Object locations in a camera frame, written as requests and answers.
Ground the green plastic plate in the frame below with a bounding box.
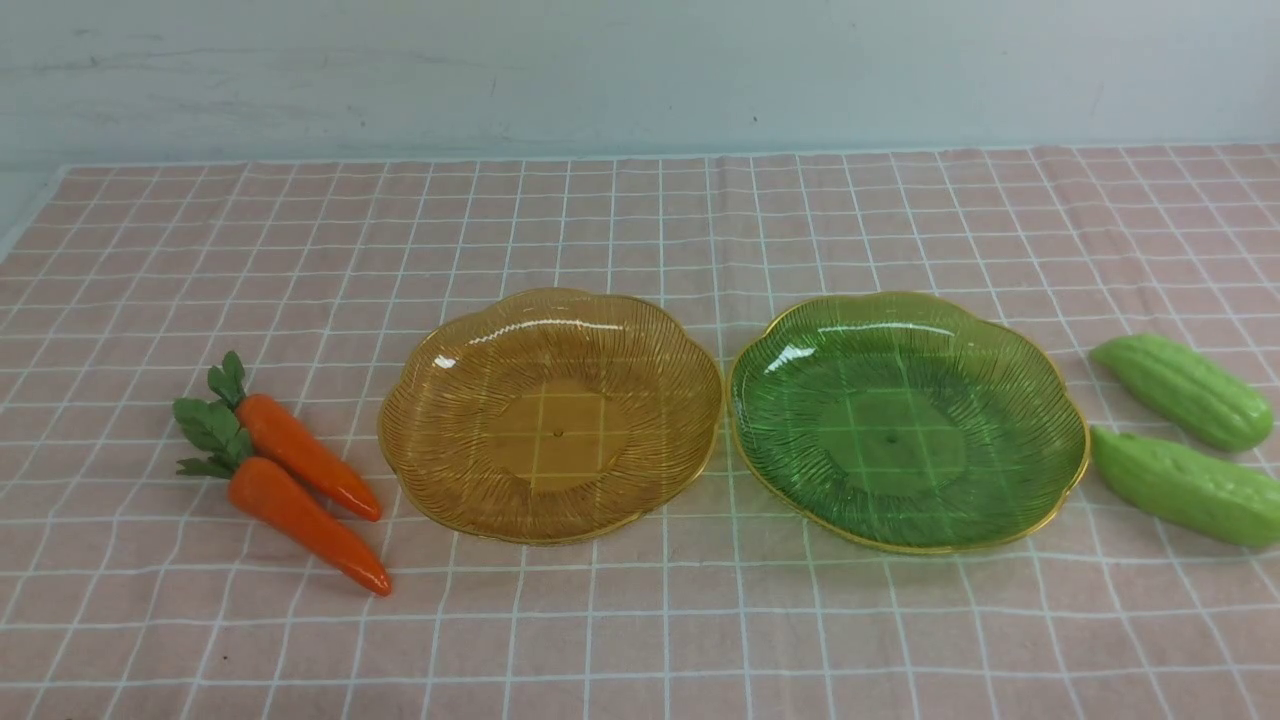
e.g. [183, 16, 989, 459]
[726, 292, 1091, 555]

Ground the pink checkered tablecloth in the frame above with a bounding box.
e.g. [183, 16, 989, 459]
[1, 145, 1277, 719]

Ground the amber plastic plate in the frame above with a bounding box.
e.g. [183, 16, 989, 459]
[378, 287, 724, 546]

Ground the orange toy carrot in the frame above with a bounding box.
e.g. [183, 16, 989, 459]
[207, 351, 383, 521]
[172, 397, 392, 597]

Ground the green toy cucumber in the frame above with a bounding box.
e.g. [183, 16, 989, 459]
[1089, 333, 1274, 454]
[1091, 425, 1279, 548]

